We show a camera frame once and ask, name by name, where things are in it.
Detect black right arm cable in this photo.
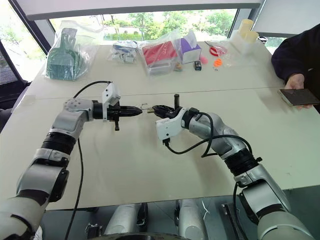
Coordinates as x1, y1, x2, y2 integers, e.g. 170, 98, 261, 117
162, 111, 263, 240

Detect white roller blind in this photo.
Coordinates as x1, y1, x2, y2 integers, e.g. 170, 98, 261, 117
14, 0, 262, 21

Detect red handled scissors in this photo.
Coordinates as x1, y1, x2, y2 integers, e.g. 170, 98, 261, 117
204, 40, 229, 57

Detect silver robot leg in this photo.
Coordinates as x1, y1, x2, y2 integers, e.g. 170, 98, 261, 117
174, 198, 209, 240
103, 203, 149, 236

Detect clear bag of white parts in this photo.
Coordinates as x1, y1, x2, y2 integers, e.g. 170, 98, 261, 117
107, 40, 139, 65

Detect tall cream cylinder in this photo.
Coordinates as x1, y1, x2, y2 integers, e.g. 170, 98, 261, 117
239, 19, 254, 39

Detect person's bare hand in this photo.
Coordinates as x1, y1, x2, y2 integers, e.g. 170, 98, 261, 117
284, 72, 314, 110

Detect short cream cylinder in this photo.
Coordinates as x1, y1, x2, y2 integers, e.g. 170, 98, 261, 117
245, 30, 260, 44

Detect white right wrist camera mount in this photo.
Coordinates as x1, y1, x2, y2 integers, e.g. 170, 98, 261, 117
155, 107, 188, 142

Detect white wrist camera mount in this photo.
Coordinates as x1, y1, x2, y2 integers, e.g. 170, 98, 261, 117
101, 83, 122, 123
155, 107, 188, 142

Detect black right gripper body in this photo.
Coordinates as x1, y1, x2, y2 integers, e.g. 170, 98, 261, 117
162, 93, 183, 120

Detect silver left robot leg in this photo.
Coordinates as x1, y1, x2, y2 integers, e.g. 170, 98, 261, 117
103, 203, 149, 236

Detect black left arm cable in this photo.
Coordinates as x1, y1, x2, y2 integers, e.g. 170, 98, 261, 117
64, 80, 114, 240

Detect red box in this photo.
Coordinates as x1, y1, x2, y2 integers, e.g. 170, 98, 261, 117
142, 41, 180, 70

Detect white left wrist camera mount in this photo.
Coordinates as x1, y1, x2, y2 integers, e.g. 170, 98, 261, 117
101, 83, 122, 123

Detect black mesh chair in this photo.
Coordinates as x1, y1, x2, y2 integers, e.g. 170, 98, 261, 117
0, 40, 31, 132

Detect purple tissue box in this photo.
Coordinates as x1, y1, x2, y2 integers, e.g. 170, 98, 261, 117
180, 30, 203, 66

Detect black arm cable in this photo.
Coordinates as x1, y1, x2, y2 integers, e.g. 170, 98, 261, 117
64, 80, 114, 240
162, 111, 263, 240

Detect silver right robot leg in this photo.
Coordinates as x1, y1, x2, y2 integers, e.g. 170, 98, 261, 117
174, 198, 209, 240

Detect white shoe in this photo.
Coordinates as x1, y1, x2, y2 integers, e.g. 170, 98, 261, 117
32, 224, 44, 240

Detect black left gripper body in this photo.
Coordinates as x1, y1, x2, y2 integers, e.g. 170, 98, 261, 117
106, 104, 124, 132

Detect green plastic dustpan stack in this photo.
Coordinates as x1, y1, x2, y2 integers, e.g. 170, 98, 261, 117
46, 27, 89, 81

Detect clear bag holding red box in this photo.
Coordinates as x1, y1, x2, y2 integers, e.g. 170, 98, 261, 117
140, 28, 183, 77

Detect dark smartphone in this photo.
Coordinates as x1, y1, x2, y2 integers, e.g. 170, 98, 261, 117
277, 87, 320, 108

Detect clear bag holding dustpans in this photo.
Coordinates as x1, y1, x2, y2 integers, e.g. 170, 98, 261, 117
43, 20, 102, 82

